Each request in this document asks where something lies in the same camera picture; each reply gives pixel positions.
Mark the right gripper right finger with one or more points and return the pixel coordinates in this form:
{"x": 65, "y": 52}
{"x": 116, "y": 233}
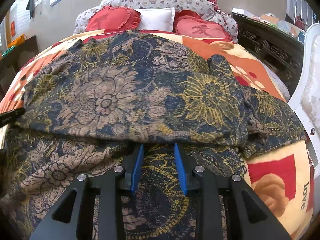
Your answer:
{"x": 227, "y": 207}

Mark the white square pillow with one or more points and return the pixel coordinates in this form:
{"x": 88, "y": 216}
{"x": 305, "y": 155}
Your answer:
{"x": 157, "y": 19}

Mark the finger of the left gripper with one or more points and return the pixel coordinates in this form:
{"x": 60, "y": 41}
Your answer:
{"x": 10, "y": 116}

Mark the dark floral patterned garment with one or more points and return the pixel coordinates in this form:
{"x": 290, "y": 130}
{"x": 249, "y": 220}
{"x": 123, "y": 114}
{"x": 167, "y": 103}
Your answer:
{"x": 140, "y": 104}

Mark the floral padded headboard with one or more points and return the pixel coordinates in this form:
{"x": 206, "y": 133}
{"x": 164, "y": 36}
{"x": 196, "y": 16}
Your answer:
{"x": 207, "y": 9}

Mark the orange basket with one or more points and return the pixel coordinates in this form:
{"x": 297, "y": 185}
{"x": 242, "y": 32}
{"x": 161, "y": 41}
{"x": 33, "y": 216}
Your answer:
{"x": 17, "y": 41}

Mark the dark wooden side table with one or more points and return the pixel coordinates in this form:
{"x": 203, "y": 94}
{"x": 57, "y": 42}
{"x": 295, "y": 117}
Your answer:
{"x": 15, "y": 60}

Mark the right red heart pillow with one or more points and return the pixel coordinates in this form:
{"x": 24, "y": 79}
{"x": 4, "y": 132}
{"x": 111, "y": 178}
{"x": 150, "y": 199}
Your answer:
{"x": 191, "y": 24}

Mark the orange patchwork bed blanket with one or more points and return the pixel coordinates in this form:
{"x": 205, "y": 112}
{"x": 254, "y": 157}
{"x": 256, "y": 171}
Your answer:
{"x": 280, "y": 179}

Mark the white upholstered chair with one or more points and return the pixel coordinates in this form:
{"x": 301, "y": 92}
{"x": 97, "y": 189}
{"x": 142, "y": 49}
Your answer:
{"x": 305, "y": 99}

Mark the red wall sticker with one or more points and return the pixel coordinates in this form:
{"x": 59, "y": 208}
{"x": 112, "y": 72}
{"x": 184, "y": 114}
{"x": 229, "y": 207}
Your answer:
{"x": 12, "y": 29}

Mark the red heart pillow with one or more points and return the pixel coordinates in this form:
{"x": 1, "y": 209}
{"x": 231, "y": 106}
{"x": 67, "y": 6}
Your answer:
{"x": 112, "y": 18}
{"x": 191, "y": 24}

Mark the dark hanging cloth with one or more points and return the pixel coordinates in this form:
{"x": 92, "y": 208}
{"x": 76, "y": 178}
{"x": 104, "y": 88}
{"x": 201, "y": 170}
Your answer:
{"x": 31, "y": 8}

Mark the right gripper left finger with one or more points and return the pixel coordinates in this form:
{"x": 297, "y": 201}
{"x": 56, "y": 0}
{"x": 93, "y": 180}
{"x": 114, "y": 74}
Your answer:
{"x": 71, "y": 217}

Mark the left red heart pillow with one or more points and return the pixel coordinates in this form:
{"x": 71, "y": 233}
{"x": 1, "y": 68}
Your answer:
{"x": 112, "y": 18}

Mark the dark carved wooden cabinet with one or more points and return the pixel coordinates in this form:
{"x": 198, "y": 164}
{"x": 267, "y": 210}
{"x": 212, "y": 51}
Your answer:
{"x": 277, "y": 50}

